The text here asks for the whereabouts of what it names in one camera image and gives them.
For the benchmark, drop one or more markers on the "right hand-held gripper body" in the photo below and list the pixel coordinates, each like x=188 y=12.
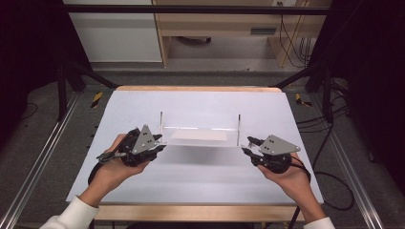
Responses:
x=278 y=147

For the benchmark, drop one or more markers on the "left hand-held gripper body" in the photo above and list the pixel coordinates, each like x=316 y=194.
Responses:
x=144 y=141

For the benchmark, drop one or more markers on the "clear acrylic frame metal standoffs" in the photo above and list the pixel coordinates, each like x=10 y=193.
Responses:
x=197 y=144

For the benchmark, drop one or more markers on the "white paper sheet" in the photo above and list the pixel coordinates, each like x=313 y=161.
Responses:
x=199 y=135

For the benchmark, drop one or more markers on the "person's right hand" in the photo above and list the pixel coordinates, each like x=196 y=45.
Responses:
x=294 y=183

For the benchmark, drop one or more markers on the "person's left hand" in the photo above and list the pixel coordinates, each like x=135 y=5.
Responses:
x=111 y=171

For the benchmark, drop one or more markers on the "white board table cover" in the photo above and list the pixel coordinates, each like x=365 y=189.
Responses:
x=191 y=181

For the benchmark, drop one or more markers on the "black metal stand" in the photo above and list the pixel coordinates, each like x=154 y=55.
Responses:
x=327 y=95
x=62 y=95

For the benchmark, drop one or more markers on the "wooden table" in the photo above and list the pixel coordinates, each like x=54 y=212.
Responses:
x=197 y=213

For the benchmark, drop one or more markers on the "white cabinet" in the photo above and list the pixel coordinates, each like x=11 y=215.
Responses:
x=117 y=38

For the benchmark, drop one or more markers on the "grey desk label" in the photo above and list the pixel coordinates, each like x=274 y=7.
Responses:
x=263 y=31

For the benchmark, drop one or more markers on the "black curtain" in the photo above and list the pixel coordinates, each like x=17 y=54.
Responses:
x=375 y=79
x=28 y=47

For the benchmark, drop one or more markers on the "light wooden desk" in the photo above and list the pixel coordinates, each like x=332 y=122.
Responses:
x=219 y=24

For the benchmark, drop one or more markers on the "aluminium rail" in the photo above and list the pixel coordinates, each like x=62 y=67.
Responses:
x=353 y=178
x=38 y=165

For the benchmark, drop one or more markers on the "black horizontal frame bar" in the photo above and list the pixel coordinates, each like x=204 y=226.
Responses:
x=191 y=10

